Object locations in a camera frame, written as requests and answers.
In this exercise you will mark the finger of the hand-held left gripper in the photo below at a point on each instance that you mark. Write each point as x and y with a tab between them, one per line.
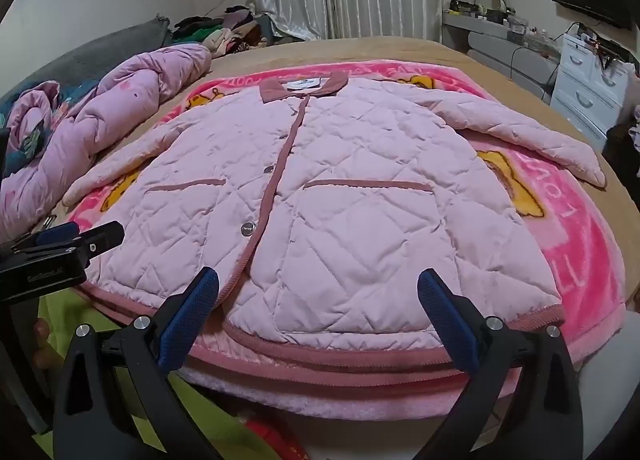
57	234
102	237

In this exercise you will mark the grey desk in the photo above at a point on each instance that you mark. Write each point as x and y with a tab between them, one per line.
495	47

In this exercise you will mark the pile of clothes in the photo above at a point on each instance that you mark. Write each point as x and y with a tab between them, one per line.
235	35

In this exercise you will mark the pink quilted jacket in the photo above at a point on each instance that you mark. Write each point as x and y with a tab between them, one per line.
325	190

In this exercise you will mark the red object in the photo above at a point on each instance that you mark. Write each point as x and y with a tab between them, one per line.
270	437

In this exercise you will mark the dark clothes heap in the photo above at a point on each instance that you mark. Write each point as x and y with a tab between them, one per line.
620	155

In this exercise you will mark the desk clutter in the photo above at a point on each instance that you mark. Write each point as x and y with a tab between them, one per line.
515	25

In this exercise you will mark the beige bed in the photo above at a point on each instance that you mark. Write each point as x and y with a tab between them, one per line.
400	52

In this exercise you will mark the person's left hand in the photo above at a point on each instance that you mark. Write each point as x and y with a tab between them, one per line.
41	337

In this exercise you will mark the white drawer cabinet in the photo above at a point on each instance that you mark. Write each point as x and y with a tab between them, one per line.
585	90

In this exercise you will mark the pink printed blanket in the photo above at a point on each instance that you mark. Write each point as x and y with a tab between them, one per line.
550	220

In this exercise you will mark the lavender cloth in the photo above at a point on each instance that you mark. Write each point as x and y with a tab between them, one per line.
635	130

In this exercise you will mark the green fleece cloth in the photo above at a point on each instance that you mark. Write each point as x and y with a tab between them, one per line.
65	310

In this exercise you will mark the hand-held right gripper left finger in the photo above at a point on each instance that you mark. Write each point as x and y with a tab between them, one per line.
190	320

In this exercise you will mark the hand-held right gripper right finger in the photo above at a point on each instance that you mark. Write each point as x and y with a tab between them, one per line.
450	325

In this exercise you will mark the pink floral duvet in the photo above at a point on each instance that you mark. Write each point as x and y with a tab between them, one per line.
125	95

